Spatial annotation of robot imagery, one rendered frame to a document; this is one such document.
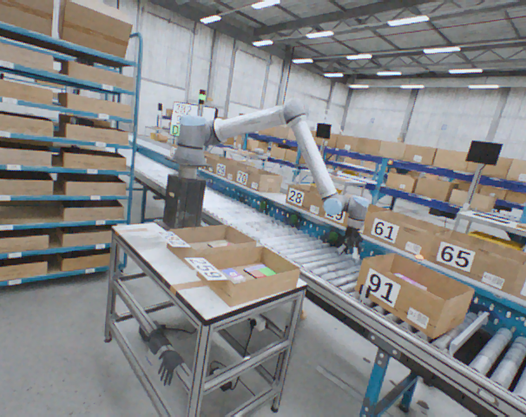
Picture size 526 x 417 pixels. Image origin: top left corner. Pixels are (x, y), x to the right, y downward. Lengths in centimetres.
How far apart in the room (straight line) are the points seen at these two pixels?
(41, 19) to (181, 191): 141
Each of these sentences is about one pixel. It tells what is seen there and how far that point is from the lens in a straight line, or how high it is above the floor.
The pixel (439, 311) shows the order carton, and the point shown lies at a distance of 143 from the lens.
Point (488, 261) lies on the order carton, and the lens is 189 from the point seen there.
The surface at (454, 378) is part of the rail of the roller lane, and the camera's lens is 143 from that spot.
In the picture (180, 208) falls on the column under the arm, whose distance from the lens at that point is 189.
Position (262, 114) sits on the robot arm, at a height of 153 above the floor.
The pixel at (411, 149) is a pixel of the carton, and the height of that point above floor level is 162.
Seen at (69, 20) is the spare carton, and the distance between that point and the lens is 264.
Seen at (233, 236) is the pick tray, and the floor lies 80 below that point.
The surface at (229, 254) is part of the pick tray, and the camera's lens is 149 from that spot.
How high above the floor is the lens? 142
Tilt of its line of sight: 13 degrees down
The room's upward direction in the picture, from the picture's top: 10 degrees clockwise
